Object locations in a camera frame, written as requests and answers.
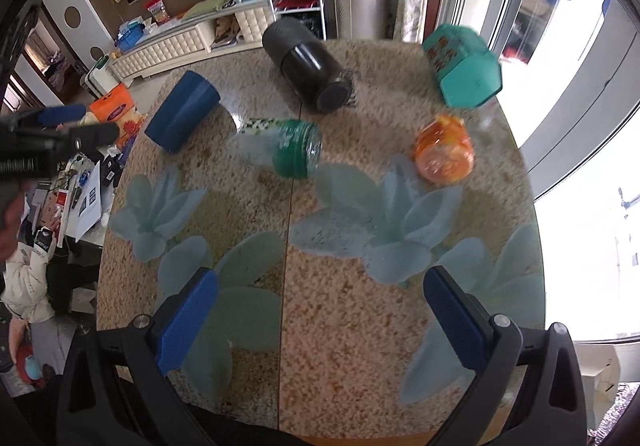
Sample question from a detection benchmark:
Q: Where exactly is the blue cup yellow inside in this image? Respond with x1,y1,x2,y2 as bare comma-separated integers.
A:
145,70,220,154

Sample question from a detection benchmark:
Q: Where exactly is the orange tissue pack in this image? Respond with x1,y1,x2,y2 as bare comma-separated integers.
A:
89,83,140,137

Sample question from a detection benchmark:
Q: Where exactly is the white paper sheet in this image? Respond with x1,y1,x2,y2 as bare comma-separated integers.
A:
75,162,102,240

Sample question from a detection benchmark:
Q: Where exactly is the blue plastic basket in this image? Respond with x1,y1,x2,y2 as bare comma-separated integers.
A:
115,21,144,53

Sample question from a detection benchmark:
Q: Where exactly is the red snack bag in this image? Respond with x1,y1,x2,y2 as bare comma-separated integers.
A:
145,0,170,24

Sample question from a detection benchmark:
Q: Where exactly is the white tufted tv cabinet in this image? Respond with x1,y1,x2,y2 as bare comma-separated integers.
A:
107,0,276,84

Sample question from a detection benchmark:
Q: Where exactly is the orange plastic jar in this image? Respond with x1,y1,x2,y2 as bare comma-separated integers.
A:
412,114,475,185

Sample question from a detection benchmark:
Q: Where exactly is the green label clear bottle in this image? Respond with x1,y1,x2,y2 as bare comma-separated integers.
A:
234,119,322,180

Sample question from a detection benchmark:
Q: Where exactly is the black cylindrical thermos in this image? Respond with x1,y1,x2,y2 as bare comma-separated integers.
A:
262,17,354,114

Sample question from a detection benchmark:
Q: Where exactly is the teal hexagonal tin box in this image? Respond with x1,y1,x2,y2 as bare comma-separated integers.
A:
422,24,502,109

